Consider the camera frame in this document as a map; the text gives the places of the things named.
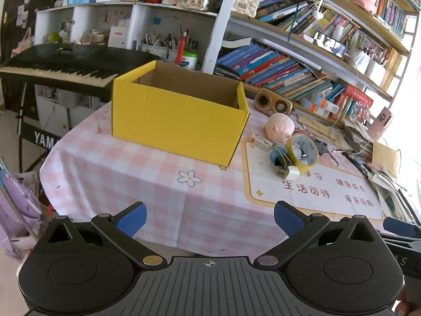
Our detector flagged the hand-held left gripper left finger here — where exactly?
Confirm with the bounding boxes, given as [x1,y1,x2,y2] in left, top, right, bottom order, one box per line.
[43,202,164,269]

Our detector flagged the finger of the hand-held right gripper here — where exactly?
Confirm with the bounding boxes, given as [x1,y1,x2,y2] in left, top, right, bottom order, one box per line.
[378,216,421,250]

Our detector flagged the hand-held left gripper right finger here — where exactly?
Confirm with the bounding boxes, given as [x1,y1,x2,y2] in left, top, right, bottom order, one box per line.
[253,200,379,269]

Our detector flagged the blue plastic packet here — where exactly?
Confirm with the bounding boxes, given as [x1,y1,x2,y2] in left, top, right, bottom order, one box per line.
[270,143,288,166]

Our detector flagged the yellow cardboard box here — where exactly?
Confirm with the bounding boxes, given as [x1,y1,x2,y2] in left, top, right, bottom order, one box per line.
[111,60,250,166]

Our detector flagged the pink checked cloth desktop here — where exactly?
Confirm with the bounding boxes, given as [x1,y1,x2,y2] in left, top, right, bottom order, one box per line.
[39,90,395,257]

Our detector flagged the person's right hand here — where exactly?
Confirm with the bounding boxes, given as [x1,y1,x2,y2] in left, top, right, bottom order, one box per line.
[395,288,412,316]

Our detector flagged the pile of papers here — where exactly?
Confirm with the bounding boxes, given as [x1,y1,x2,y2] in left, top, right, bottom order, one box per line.
[342,118,421,226]

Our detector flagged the printed desk mat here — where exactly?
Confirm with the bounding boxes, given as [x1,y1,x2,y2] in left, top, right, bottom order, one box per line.
[241,132,395,222]

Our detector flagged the black binder clip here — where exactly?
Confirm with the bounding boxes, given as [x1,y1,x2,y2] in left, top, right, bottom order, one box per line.
[274,148,295,169]

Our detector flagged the yellow tape roll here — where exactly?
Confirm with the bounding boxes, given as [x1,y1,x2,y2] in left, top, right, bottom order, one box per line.
[284,132,319,167]

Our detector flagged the brown kraft envelope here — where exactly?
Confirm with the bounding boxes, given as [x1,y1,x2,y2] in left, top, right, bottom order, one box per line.
[372,142,402,179]

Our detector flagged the small white red-label box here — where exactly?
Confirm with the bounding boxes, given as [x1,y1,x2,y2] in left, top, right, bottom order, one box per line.
[249,134,274,152]

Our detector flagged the pink pig plush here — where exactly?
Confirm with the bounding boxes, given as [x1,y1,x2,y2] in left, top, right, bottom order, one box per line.
[265,112,295,142]

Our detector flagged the pink card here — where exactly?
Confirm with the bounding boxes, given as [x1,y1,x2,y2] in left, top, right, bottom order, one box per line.
[368,106,394,139]

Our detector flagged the wooden speaker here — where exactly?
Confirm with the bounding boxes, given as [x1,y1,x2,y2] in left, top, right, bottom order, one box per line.
[255,87,293,116]

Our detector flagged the purple bags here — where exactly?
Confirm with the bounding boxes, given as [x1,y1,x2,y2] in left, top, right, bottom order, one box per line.
[0,157,51,261]

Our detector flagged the black keyboard stand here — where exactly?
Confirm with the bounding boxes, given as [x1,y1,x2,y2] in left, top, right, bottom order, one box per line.
[15,81,112,173]

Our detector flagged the wooden bookshelf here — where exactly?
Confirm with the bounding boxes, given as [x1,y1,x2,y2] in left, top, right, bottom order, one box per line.
[214,0,420,132]

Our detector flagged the row of colourful books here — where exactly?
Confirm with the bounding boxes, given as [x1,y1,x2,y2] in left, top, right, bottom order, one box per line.
[214,43,347,102]

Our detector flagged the green-lid white jar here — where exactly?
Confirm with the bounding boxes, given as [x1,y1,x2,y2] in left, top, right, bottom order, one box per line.
[182,51,199,71]

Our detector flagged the pen holder with pens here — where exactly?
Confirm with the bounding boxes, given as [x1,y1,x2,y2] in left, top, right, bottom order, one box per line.
[141,26,199,62]

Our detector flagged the red glue bottle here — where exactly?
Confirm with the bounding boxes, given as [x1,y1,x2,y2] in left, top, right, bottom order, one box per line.
[175,29,189,65]

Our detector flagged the black electronic keyboard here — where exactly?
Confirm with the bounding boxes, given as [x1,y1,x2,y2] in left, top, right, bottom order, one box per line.
[0,44,157,90]

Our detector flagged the white carton with red label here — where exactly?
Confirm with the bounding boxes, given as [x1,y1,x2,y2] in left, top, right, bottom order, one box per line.
[108,26,133,48]

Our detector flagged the upper row of books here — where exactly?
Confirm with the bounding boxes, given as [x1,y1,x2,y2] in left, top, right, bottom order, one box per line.
[255,0,365,50]

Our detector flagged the white shelf unit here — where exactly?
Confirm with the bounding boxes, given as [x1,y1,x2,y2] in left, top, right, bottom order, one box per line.
[34,1,218,73]

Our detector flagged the dark wooden door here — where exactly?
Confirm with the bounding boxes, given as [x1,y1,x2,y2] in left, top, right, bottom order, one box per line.
[0,0,37,65]

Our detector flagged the white quilted pearl bag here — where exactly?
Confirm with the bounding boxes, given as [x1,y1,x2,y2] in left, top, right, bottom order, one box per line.
[234,0,261,18]

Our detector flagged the white bookshelf post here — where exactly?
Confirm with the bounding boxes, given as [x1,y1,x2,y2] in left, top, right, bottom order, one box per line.
[201,0,244,73]

